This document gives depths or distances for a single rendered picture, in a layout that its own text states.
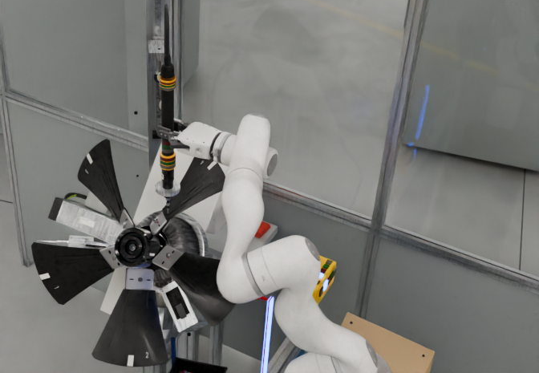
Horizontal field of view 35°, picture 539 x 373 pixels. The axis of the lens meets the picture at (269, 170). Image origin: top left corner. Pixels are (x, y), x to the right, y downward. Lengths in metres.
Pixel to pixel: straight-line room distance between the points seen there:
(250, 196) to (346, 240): 1.38
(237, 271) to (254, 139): 0.40
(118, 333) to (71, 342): 1.39
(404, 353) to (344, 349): 0.48
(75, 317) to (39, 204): 0.55
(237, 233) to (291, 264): 0.13
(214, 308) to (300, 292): 0.68
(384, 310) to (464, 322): 0.31
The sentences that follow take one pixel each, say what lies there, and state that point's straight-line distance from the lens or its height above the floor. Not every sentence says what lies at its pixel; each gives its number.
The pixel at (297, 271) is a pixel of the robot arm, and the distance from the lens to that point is 1.85.
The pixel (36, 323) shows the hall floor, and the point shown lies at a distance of 4.15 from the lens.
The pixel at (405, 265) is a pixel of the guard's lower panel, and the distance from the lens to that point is 3.19.
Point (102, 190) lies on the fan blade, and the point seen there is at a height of 1.27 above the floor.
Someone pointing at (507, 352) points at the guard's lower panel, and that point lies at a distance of 3.30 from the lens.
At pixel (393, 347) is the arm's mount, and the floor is 1.13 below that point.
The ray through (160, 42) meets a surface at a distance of 2.95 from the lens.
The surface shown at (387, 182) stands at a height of 1.20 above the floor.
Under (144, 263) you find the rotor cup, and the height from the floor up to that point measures 1.19.
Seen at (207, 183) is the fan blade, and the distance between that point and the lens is 2.58.
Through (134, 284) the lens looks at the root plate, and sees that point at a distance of 2.68.
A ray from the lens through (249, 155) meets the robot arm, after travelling 2.10.
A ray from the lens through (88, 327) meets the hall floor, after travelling 4.10.
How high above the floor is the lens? 2.95
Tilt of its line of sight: 36 degrees down
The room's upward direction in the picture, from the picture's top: 5 degrees clockwise
